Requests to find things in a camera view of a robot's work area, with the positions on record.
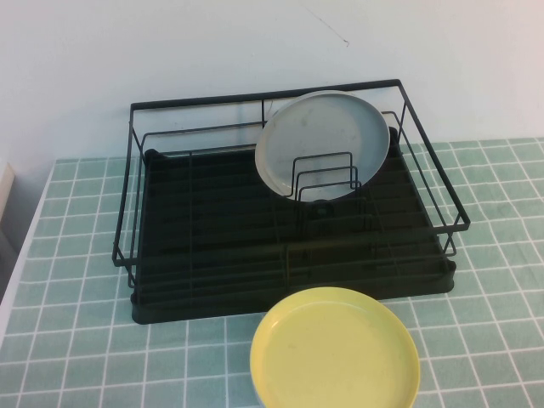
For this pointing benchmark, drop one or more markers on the light blue round plate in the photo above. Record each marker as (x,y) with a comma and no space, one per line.
(256,393)

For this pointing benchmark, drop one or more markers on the green tile pattern tablecloth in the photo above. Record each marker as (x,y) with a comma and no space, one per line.
(489,297)

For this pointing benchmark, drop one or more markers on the black plastic drip tray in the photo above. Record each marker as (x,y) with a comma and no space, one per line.
(212,212)

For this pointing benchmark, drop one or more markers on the grey round plate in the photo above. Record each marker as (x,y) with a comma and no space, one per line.
(323,136)

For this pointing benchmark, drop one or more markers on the yellow round plate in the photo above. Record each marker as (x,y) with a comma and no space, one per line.
(336,357)

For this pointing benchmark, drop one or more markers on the beige board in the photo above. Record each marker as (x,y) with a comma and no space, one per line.
(5,187)

